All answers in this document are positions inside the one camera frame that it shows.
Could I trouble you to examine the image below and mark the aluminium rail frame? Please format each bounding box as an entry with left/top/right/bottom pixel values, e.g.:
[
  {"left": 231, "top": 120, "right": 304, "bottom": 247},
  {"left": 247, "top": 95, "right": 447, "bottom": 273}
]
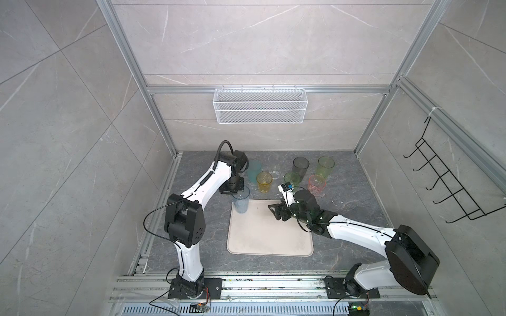
[{"left": 100, "top": 271, "right": 445, "bottom": 315}]

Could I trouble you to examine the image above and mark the short pink glass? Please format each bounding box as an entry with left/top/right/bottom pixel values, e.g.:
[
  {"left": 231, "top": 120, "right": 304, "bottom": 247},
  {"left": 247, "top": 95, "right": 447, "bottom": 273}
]
[{"left": 308, "top": 175, "right": 326, "bottom": 196}]

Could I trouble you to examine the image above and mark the tall green glass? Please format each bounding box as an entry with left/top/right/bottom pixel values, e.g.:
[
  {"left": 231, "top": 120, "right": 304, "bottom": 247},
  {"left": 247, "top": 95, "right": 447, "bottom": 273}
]
[{"left": 315, "top": 156, "right": 335, "bottom": 179}]

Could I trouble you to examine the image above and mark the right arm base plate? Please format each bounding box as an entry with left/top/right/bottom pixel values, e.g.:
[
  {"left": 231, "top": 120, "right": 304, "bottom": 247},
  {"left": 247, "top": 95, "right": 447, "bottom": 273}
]
[{"left": 322, "top": 276, "right": 380, "bottom": 299}]

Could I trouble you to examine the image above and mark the short clear glass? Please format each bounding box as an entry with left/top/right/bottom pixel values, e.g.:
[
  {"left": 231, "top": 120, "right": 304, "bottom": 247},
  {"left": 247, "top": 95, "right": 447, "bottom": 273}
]
[{"left": 268, "top": 154, "right": 281, "bottom": 180}]

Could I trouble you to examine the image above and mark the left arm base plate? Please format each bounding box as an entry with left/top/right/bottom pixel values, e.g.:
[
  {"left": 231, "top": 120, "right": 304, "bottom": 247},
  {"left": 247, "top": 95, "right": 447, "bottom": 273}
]
[{"left": 168, "top": 277, "right": 223, "bottom": 300}]

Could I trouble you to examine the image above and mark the short green glass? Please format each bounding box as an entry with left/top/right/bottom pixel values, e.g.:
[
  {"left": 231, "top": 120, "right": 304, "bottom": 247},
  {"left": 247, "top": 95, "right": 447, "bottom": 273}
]
[{"left": 283, "top": 172, "right": 302, "bottom": 186}]

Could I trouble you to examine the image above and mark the tall grey glass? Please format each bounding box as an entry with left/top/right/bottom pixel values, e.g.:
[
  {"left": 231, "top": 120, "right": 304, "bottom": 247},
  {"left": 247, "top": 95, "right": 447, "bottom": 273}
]
[{"left": 293, "top": 157, "right": 310, "bottom": 180}]

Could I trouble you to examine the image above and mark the short amber glass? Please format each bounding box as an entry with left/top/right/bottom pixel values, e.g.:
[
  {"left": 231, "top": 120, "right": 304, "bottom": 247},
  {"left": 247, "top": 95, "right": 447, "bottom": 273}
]
[{"left": 256, "top": 171, "right": 273, "bottom": 193}]

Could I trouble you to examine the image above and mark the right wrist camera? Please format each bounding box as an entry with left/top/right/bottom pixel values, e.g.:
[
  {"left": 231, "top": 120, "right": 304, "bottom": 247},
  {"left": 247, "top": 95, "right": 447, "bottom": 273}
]
[{"left": 278, "top": 182, "right": 295, "bottom": 207}]

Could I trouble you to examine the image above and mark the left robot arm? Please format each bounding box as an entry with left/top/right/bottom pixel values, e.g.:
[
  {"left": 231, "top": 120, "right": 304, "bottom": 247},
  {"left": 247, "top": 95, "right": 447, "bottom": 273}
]
[{"left": 164, "top": 150, "right": 249, "bottom": 296}]

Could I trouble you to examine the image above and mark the tall blue glass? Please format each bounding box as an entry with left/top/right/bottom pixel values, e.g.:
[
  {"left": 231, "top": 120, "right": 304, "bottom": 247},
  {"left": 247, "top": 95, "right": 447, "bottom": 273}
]
[{"left": 232, "top": 186, "right": 250, "bottom": 213}]

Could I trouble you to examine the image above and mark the beige tray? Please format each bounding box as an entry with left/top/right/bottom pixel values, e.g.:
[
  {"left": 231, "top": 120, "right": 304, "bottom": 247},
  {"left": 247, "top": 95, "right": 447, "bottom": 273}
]
[{"left": 227, "top": 200, "right": 314, "bottom": 257}]

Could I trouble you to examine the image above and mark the tall teal glass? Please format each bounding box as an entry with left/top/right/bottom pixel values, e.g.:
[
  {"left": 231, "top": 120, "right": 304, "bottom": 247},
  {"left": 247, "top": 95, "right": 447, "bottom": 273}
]
[{"left": 246, "top": 159, "right": 262, "bottom": 183}]

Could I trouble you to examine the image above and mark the white wire basket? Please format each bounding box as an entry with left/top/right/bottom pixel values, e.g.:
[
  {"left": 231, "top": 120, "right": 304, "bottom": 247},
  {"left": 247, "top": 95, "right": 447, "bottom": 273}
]
[{"left": 213, "top": 88, "right": 308, "bottom": 125}]

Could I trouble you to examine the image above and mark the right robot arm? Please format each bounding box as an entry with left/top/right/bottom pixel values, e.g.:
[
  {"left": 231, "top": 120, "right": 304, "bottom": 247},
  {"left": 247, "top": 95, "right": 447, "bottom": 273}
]
[{"left": 268, "top": 184, "right": 440, "bottom": 298}]

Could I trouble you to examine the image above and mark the black wire hook rack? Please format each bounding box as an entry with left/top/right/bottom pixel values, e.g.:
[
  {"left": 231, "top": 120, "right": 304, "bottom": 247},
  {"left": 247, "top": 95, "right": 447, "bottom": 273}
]
[{"left": 403, "top": 117, "right": 505, "bottom": 224}]

